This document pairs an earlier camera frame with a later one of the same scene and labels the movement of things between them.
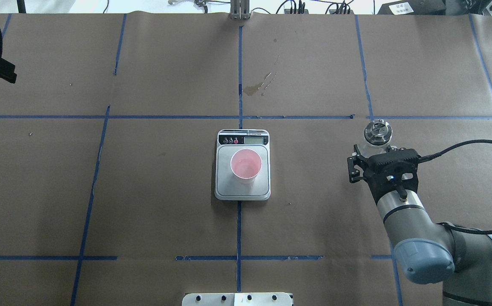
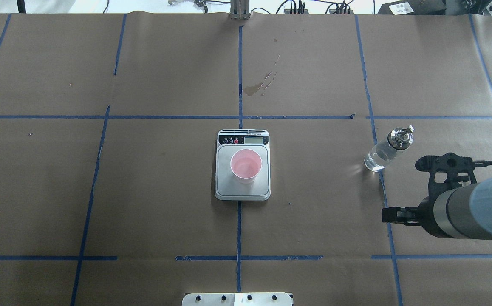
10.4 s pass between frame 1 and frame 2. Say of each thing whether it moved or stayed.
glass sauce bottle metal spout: moved
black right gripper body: moved
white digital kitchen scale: stayed
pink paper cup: stayed
